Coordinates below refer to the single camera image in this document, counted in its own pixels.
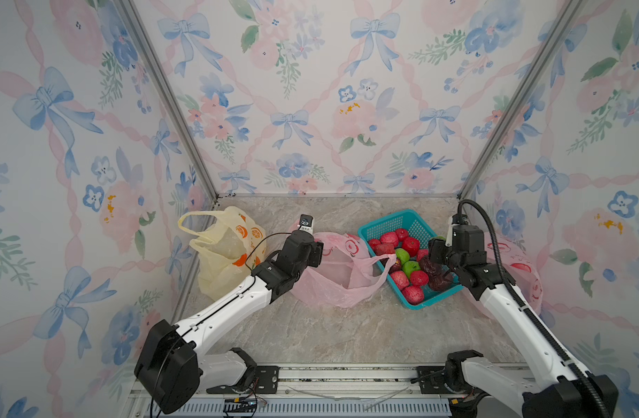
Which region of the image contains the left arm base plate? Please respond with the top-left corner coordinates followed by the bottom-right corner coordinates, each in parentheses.
top-left (203, 366), bottom-right (280, 395)

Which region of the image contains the right aluminium corner post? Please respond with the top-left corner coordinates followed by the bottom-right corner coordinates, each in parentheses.
top-left (456, 0), bottom-right (586, 199)

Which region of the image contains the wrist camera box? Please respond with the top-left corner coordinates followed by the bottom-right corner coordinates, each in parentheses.
top-left (298, 214), bottom-right (314, 235)
top-left (445, 215), bottom-right (456, 247)

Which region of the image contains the aluminium corner post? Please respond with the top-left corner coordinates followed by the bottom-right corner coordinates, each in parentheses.
top-left (456, 0), bottom-right (586, 199)
top-left (114, 0), bottom-right (218, 204)

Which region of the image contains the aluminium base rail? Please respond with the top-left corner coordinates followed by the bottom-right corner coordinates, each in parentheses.
top-left (172, 362), bottom-right (534, 417)

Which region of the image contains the teal plastic mesh basket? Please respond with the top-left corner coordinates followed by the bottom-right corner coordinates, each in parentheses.
top-left (358, 209), bottom-right (463, 310)

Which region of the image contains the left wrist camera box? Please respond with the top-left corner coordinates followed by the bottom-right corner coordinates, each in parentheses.
top-left (298, 214), bottom-right (314, 235)

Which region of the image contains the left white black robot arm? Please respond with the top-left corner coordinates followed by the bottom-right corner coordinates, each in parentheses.
top-left (134, 226), bottom-right (323, 417)

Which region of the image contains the green crinkled toy vegetable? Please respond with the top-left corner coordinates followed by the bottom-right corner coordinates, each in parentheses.
top-left (395, 248), bottom-right (410, 266)

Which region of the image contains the green apple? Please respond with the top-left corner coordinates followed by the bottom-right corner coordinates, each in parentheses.
top-left (401, 261), bottom-right (422, 279)

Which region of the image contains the pink printed plastic bag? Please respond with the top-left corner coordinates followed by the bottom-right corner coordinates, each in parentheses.
top-left (460, 231), bottom-right (544, 320)

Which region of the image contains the dark red apple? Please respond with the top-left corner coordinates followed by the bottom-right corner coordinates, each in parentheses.
top-left (389, 259), bottom-right (402, 273)

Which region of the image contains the yellow knotted plastic bag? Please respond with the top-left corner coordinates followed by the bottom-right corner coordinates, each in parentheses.
top-left (178, 207), bottom-right (267, 301)

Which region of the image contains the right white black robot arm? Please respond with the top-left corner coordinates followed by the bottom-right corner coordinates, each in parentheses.
top-left (429, 225), bottom-right (618, 417)

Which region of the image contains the dark purple round fruit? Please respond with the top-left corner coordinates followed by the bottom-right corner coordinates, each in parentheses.
top-left (429, 271), bottom-right (454, 292)

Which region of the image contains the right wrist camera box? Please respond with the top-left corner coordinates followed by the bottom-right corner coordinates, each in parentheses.
top-left (445, 215), bottom-right (456, 247)

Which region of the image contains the left aluminium corner post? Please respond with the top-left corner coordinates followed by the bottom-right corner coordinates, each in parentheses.
top-left (114, 0), bottom-right (218, 204)

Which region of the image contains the pink crinkled toy ball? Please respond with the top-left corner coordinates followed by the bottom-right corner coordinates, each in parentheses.
top-left (409, 270), bottom-right (429, 287)

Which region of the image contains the black corrugated right cable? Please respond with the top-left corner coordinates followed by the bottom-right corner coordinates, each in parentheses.
top-left (456, 199), bottom-right (608, 418)

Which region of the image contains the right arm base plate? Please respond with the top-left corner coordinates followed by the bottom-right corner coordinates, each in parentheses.
top-left (410, 366), bottom-right (485, 397)

